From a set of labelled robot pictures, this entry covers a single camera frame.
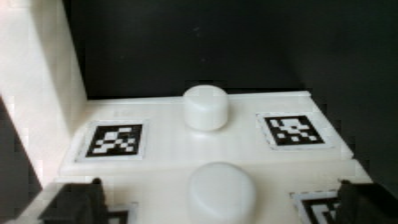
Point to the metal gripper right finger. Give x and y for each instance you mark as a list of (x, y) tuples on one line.
[(369, 204)]

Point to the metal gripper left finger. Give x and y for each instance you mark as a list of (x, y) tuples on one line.
[(68, 204)]

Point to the white drawer box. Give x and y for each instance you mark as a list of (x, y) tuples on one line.
[(223, 193), (175, 132)]

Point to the white front drawer box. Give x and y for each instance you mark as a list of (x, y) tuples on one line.
[(175, 132)]

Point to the white drawer cabinet frame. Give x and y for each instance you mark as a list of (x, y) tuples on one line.
[(42, 85)]

